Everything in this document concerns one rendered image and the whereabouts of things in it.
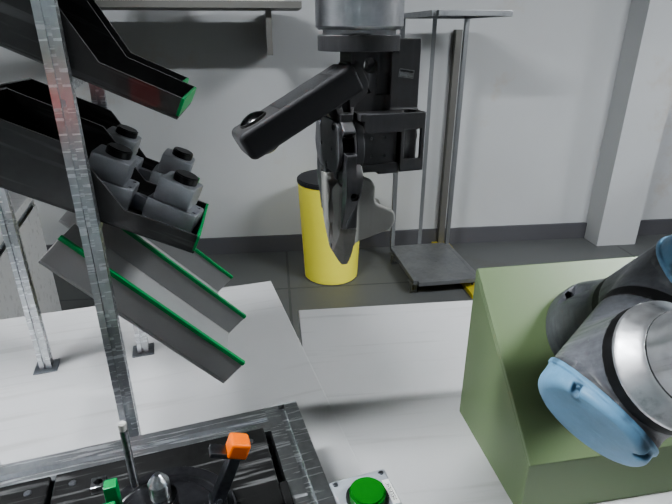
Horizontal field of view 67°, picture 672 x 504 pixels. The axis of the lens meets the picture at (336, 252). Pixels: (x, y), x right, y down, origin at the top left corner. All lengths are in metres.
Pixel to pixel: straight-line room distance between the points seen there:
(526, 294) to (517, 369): 0.11
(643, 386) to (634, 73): 3.51
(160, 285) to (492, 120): 3.13
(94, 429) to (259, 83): 2.73
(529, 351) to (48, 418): 0.75
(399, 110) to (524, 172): 3.45
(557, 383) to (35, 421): 0.79
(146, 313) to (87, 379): 0.37
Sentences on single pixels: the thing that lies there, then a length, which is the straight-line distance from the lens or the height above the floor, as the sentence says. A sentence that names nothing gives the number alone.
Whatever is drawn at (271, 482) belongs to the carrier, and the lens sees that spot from 0.63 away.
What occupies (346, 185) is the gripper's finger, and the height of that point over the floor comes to 1.31.
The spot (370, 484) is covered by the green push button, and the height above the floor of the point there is 0.97.
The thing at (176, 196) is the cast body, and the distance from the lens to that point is 0.67.
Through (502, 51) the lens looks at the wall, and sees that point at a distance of 3.68.
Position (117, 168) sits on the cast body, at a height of 1.28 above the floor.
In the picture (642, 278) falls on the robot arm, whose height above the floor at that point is 1.20.
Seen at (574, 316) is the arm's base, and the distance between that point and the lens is 0.73.
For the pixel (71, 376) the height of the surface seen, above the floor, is 0.86.
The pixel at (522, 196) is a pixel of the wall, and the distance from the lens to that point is 3.96.
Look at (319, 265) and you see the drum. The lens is 3.10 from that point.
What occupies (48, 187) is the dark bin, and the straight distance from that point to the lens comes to 0.65.
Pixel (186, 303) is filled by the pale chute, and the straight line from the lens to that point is 0.83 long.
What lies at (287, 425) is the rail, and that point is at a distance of 0.72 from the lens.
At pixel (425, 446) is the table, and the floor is 0.86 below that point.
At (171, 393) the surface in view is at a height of 0.86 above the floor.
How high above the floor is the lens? 1.44
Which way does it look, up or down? 23 degrees down
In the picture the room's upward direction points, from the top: straight up
